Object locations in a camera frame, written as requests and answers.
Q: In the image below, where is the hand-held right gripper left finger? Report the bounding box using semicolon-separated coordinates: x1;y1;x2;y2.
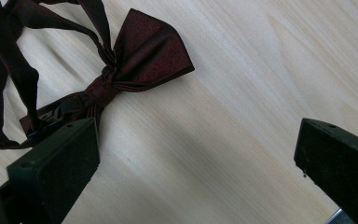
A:
0;117;101;224

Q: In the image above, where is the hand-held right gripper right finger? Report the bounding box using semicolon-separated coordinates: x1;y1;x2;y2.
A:
293;118;358;224

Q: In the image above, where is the dark red bow tie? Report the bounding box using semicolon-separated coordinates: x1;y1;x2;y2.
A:
0;0;196;150

